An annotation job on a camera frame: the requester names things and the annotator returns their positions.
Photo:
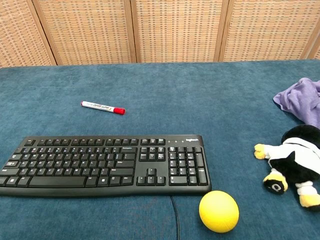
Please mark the black Logitech keyboard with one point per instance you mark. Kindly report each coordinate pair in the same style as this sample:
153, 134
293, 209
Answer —
75, 162

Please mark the red cap whiteboard marker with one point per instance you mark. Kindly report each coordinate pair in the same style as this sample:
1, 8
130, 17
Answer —
100, 106

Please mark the woven wicker folding screen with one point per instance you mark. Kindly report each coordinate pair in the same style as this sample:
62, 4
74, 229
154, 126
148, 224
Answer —
175, 30

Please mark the yellow foam ball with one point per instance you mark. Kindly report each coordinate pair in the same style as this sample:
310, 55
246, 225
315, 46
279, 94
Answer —
218, 212

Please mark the crumpled purple cloth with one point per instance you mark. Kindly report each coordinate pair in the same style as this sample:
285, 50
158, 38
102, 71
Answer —
300, 100

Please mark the black white plush penguin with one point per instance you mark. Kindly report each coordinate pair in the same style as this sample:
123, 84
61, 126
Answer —
295, 162

